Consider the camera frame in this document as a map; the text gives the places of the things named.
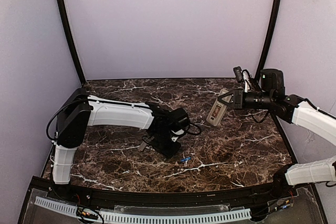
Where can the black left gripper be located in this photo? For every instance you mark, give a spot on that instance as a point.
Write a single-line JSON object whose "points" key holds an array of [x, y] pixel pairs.
{"points": [[168, 149]]}

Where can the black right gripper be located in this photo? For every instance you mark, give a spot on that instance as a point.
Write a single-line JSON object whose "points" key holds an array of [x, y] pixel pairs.
{"points": [[238, 98]]}

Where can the grey battery cover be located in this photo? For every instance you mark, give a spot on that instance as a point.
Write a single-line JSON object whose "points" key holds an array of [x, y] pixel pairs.
{"points": [[142, 146]]}

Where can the white remote control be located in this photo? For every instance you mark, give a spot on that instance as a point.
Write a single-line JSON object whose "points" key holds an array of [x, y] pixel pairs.
{"points": [[216, 113]]}

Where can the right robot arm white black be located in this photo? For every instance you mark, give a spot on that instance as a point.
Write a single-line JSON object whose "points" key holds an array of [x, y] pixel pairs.
{"points": [[294, 110]]}

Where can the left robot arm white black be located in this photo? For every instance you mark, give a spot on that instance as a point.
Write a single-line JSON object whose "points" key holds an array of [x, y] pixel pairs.
{"points": [[163, 128]]}

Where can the blue AAA battery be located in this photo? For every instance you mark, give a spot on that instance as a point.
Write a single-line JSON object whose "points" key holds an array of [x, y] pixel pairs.
{"points": [[185, 159]]}

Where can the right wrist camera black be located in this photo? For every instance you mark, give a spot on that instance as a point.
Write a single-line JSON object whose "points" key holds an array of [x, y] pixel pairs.
{"points": [[238, 74]]}

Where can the white slotted cable duct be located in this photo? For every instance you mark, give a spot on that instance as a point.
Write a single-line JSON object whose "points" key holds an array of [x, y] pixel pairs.
{"points": [[131, 214]]}

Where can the black front rail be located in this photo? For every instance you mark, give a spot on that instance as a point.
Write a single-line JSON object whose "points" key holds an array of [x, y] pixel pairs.
{"points": [[99, 198]]}

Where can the black right frame post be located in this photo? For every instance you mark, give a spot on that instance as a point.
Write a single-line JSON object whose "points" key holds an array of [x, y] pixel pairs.
{"points": [[268, 38]]}

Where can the black frame post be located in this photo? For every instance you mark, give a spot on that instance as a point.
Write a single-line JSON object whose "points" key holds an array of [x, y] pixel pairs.
{"points": [[70, 41], [268, 38]]}

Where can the black left frame post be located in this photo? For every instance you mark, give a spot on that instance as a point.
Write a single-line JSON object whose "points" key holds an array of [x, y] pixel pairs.
{"points": [[70, 41]]}

